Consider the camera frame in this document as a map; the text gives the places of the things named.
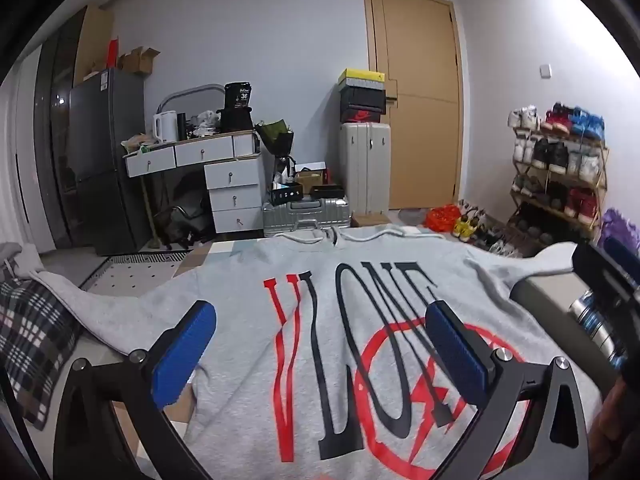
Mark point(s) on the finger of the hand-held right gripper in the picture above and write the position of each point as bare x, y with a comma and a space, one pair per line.
622, 250
600, 270

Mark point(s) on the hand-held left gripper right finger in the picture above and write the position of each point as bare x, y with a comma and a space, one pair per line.
455, 355

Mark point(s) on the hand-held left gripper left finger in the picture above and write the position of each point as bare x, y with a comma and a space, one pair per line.
182, 355

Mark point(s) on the grey printed hoodie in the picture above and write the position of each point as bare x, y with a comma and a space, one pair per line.
240, 310

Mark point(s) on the purple fluffy cloth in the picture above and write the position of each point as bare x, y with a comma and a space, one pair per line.
620, 230

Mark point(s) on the grey headboard box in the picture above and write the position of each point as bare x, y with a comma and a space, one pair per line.
540, 290

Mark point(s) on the patterned floor rug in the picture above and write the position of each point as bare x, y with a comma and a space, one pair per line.
135, 272

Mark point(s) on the loose dark shoes pile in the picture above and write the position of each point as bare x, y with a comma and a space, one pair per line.
495, 240

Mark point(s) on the shoe rack with shoes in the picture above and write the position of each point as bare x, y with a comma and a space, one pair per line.
550, 155

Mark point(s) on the yellow shoes pair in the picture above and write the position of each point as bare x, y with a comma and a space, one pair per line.
466, 229

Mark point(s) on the black backpack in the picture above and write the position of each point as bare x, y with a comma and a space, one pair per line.
182, 225

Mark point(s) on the orange plastic bag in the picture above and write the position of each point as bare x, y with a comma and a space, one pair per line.
442, 219

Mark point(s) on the grey door mat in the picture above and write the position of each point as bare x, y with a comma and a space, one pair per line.
412, 216

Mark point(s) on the black white plaid cloth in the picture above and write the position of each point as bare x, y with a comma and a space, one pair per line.
30, 335

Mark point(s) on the small closed cardboard box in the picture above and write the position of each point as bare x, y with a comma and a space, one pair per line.
370, 220

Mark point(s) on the white desk with drawers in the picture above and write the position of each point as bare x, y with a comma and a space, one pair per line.
220, 175

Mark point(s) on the silver suitcase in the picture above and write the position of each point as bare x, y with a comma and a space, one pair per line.
305, 217

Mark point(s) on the light grey garment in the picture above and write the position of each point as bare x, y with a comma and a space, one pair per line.
17, 260

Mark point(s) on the black box with dots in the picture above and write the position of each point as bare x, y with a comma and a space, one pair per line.
286, 194

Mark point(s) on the flat black box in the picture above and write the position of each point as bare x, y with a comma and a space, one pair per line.
327, 191

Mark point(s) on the white suitcase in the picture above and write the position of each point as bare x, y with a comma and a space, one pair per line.
365, 165

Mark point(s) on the brown open box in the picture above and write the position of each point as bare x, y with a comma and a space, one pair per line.
310, 180

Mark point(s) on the white electric kettle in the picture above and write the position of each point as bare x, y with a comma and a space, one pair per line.
165, 127

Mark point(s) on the crumpled white cloth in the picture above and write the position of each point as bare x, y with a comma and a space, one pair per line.
206, 122

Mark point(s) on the dark grey refrigerator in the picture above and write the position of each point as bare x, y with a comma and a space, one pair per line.
100, 135

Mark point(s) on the wooden door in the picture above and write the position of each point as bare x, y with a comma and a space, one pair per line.
425, 110

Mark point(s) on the dark wrapped flower bouquet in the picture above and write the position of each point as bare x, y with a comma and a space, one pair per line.
275, 135

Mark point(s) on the black round box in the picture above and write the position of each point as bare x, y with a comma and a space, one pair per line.
235, 120

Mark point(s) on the white sheer curtain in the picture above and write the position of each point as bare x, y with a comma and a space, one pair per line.
15, 160

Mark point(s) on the black pouch bag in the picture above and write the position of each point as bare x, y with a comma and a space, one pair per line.
237, 96

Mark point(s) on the dark glass cabinet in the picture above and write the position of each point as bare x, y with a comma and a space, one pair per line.
52, 110

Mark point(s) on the yellow grey shoe box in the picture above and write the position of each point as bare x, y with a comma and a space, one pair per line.
362, 79

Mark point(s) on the open cardboard box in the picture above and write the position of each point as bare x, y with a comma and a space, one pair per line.
137, 62

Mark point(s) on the cardboard boxes on cabinet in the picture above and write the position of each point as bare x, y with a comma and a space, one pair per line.
95, 40

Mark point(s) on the white light switch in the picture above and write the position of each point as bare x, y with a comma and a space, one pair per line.
545, 71

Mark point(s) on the grey curved tube frame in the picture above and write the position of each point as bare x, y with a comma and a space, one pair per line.
190, 91

